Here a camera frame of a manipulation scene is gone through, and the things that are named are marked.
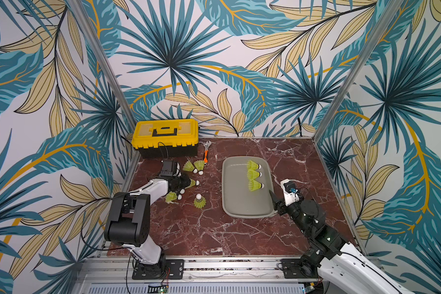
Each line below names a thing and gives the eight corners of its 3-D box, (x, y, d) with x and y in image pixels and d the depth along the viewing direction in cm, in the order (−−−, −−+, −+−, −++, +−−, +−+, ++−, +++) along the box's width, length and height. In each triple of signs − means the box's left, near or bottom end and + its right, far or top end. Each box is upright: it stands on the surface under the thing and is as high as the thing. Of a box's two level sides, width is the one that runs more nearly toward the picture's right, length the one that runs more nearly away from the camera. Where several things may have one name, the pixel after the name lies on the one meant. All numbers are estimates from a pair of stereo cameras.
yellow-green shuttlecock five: (194, 175, 103) (193, 170, 99) (195, 165, 108) (194, 159, 104) (203, 175, 103) (203, 170, 99) (204, 165, 108) (204, 159, 104)
